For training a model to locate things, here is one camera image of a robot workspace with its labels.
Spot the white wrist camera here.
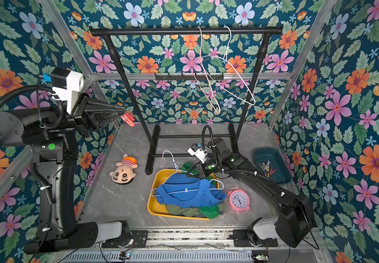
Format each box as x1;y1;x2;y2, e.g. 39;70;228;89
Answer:
188;144;208;163
43;68;84;114

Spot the white wire hanger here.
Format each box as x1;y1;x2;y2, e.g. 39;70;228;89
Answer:
219;25;256;106

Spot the olive green tank top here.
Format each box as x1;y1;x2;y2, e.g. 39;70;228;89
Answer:
166;204;206;218

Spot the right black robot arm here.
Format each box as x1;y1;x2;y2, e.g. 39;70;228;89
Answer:
188;126;315;248

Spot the pink wire hanger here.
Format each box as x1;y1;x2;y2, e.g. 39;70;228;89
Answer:
198;26;221;115

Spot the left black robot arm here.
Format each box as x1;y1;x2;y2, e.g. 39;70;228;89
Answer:
0;85;130;255

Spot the pink clothespin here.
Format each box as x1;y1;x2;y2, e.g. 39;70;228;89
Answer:
121;112;135;127

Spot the yellow plastic tray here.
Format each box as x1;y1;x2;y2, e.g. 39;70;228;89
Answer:
147;168;221;220

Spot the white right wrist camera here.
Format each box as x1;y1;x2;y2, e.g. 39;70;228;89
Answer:
188;144;208;163

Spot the beige clothespin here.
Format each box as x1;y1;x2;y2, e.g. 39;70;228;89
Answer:
261;160;270;171

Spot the black clothes rack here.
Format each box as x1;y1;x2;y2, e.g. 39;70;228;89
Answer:
90;25;283;175

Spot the red clothespin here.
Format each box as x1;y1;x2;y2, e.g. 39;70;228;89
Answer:
267;168;275;177

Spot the plush doll toy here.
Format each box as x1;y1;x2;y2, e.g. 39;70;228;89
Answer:
109;154;138;185

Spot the blue tank top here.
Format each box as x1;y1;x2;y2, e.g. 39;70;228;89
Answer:
151;173;227;208

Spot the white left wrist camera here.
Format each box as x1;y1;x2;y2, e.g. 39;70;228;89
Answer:
43;68;84;114

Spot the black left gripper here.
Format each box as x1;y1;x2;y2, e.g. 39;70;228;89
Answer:
28;100;122;146

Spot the dark teal plastic bin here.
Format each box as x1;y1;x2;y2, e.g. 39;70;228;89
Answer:
254;147;292;185

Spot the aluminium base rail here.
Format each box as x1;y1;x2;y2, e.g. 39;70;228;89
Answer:
130;227;328;251

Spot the pink alarm clock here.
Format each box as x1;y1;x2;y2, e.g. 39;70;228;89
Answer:
227;188;250;214

